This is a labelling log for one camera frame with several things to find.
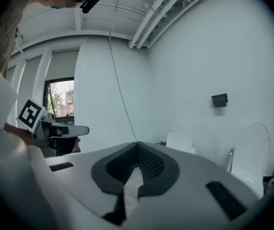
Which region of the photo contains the dark framed window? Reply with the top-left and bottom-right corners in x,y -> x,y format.
43,80 -> 75,126

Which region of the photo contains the thin dark hanging cable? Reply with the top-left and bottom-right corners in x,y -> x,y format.
108,20 -> 137,142

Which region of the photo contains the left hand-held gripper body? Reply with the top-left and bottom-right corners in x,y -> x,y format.
16,99 -> 69,158

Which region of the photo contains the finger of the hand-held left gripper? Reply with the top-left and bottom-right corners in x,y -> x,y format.
60,125 -> 90,137

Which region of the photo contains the white ceiling pipe run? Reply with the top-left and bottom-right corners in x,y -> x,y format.
128,0 -> 226,49

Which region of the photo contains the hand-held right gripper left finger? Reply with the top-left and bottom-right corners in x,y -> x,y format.
45,141 -> 139,230

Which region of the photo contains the person's left forearm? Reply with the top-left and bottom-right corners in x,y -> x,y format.
4,123 -> 36,146

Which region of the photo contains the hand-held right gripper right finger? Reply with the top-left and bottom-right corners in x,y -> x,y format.
125,141 -> 262,230

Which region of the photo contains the black plastic bracket holder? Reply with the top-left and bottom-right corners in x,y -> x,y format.
211,93 -> 229,108

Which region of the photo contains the grey roller blind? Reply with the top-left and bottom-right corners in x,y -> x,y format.
45,49 -> 80,81

